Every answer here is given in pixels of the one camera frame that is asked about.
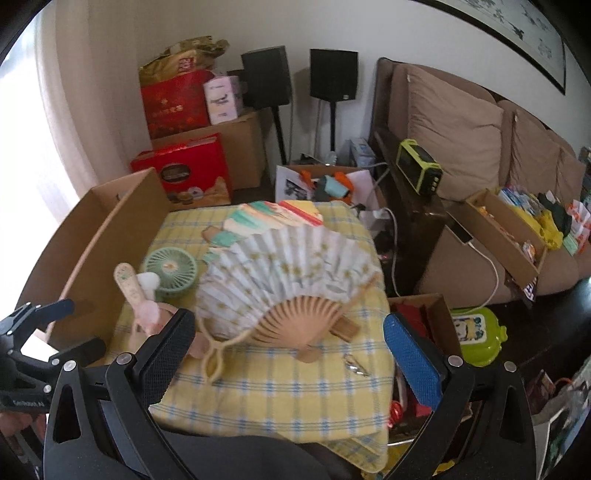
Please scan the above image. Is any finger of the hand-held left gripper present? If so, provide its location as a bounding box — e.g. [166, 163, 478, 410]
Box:
[0, 298, 75, 340]
[9, 337, 108, 370]

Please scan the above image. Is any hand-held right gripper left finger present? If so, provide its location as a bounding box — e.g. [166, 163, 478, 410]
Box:
[41, 308, 197, 480]

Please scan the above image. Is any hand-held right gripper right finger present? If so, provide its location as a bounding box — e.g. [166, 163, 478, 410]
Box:
[383, 313, 537, 480]

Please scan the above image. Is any beige hair clip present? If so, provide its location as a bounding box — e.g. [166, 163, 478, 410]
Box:
[198, 318, 252, 385]

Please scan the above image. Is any white floral folding fan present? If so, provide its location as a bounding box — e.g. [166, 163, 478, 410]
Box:
[194, 225, 384, 363]

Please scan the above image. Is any person's left hand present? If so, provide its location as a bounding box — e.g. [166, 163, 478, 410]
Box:
[0, 410, 47, 439]

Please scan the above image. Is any cardboard box of red items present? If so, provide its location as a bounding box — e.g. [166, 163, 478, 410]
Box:
[387, 293, 462, 361]

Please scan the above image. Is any pink handheld fan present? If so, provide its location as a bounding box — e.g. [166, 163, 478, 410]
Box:
[113, 262, 178, 344]

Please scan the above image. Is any green cartoon lunch box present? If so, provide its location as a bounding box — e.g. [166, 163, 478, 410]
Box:
[450, 307, 508, 367]

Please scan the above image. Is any round green desk fan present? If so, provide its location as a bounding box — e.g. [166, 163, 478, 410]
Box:
[142, 247, 200, 304]

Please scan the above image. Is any brown sofa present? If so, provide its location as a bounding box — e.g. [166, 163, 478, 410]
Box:
[369, 58, 591, 305]

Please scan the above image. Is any yellow plaid cloth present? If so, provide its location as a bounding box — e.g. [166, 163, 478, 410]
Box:
[104, 200, 398, 472]

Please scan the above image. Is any white phone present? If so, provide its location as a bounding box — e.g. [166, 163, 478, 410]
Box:
[450, 219, 475, 245]

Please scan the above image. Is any long cardboard tray box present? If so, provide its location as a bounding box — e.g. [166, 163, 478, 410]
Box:
[464, 187, 548, 289]

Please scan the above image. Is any teal striped folding fan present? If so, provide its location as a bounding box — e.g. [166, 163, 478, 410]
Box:
[202, 202, 296, 265]

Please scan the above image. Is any white paper bag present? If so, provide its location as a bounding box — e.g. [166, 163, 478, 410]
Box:
[531, 369, 591, 480]

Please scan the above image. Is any yellow plastic bag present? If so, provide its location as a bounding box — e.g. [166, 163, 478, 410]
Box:
[522, 203, 565, 250]

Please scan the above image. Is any red gift box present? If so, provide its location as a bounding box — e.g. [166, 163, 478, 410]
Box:
[130, 134, 233, 210]

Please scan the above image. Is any green black power station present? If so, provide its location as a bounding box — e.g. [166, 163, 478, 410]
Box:
[396, 138, 444, 195]

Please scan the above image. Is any orange teal tool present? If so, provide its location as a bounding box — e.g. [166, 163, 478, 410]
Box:
[300, 170, 356, 201]

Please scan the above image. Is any pile of snack packets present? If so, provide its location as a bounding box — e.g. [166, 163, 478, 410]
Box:
[496, 185, 591, 257]

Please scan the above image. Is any white blue carton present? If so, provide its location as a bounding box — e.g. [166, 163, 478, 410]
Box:
[348, 137, 377, 167]

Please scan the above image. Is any white box of tools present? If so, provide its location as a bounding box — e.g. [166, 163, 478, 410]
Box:
[276, 164, 375, 206]

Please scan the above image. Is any pale curtain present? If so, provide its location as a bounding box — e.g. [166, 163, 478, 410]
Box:
[0, 0, 155, 305]

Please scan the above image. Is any large brown cardboard box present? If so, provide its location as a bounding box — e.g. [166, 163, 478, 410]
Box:
[152, 108, 269, 190]

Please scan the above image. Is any large beige cushion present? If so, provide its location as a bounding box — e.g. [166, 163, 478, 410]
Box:
[406, 65, 505, 201]

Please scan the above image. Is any medium beige cushion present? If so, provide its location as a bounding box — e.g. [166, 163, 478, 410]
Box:
[508, 108, 561, 208]

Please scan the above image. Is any red box on carton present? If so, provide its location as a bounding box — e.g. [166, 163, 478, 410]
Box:
[140, 69, 215, 139]

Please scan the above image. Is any small beige cushion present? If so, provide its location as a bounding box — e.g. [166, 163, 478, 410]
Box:
[556, 145, 587, 201]

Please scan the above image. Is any black speaker stand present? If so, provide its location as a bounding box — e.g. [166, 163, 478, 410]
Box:
[270, 105, 289, 166]
[328, 99, 339, 155]

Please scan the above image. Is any white purple carton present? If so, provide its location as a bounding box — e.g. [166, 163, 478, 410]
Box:
[203, 75, 243, 125]

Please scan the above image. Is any gold bag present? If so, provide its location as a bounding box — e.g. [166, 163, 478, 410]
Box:
[139, 39, 230, 86]

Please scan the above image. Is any black speaker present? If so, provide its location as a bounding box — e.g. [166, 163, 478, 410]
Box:
[241, 45, 293, 110]
[309, 48, 359, 102]

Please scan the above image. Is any metal keychain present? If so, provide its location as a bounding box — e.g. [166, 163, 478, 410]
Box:
[342, 353, 371, 378]

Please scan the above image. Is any white charging cable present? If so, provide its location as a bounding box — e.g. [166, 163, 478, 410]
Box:
[443, 240, 500, 315]

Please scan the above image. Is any framed wall picture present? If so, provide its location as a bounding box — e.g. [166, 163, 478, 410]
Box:
[425, 0, 568, 97]

